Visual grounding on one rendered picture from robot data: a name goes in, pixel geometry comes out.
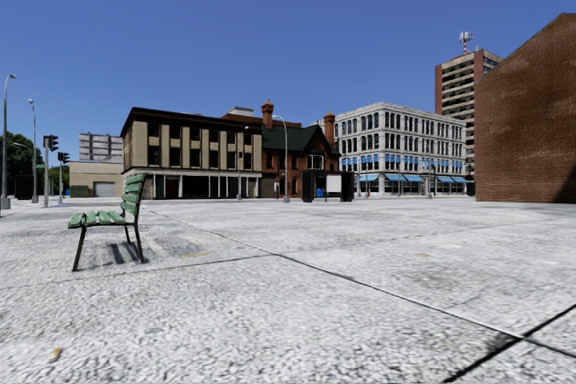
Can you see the grey street lamp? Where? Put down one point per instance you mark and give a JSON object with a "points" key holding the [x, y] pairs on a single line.
{"points": [[285, 163], [24, 147], [33, 153], [4, 144]]}

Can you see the red brick house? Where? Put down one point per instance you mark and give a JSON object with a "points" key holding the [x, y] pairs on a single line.
{"points": [[297, 149]]}

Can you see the black bus shelter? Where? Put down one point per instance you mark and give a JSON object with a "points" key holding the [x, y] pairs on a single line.
{"points": [[333, 183]]}

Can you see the beige concrete building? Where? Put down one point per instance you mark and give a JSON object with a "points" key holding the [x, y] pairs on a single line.
{"points": [[192, 144]]}

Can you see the white stone building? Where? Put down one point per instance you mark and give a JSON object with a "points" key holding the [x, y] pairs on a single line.
{"points": [[403, 129]]}

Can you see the green bench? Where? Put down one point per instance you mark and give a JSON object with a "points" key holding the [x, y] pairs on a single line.
{"points": [[130, 198]]}

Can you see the low beige building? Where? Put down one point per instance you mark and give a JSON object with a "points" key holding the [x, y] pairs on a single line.
{"points": [[96, 178]]}

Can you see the pale concrete building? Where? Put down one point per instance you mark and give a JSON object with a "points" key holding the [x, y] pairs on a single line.
{"points": [[101, 146]]}

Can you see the brown tower with antenna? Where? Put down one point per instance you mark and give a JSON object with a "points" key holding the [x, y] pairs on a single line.
{"points": [[456, 91]]}

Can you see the traffic light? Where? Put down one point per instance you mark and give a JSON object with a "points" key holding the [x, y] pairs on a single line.
{"points": [[46, 163], [61, 173]]}

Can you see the red brick building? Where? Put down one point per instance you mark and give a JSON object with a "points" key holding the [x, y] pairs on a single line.
{"points": [[533, 134]]}

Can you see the dark box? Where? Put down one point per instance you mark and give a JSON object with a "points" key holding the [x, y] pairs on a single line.
{"points": [[23, 187]]}

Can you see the trees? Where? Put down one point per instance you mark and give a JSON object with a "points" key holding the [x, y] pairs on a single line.
{"points": [[21, 158]]}

